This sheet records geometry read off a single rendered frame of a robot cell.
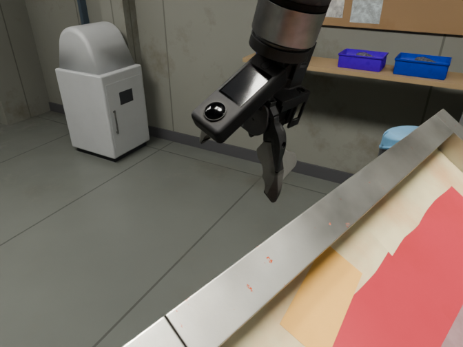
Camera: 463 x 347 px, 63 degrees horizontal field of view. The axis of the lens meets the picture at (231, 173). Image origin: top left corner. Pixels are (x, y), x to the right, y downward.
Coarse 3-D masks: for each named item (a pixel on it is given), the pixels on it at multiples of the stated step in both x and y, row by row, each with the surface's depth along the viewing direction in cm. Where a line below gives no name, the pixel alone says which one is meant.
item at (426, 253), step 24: (456, 192) 53; (432, 216) 48; (456, 216) 50; (408, 240) 43; (432, 240) 45; (456, 240) 47; (408, 264) 41; (432, 264) 43; (456, 264) 44; (432, 288) 40; (456, 288) 42; (456, 312) 40
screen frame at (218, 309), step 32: (416, 128) 52; (448, 128) 56; (384, 160) 44; (416, 160) 47; (352, 192) 39; (384, 192) 41; (288, 224) 33; (320, 224) 34; (352, 224) 36; (256, 256) 30; (288, 256) 31; (224, 288) 27; (256, 288) 28; (160, 320) 24; (192, 320) 25; (224, 320) 26
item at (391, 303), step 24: (384, 264) 40; (360, 288) 37; (384, 288) 38; (408, 288) 39; (360, 312) 35; (384, 312) 36; (408, 312) 37; (432, 312) 38; (360, 336) 34; (384, 336) 35; (408, 336) 36; (432, 336) 37; (456, 336) 38
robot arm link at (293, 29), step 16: (256, 16) 41; (272, 16) 39; (288, 16) 38; (304, 16) 38; (320, 16) 39; (256, 32) 41; (272, 32) 39; (288, 32) 39; (304, 32) 39; (288, 48) 40; (304, 48) 41
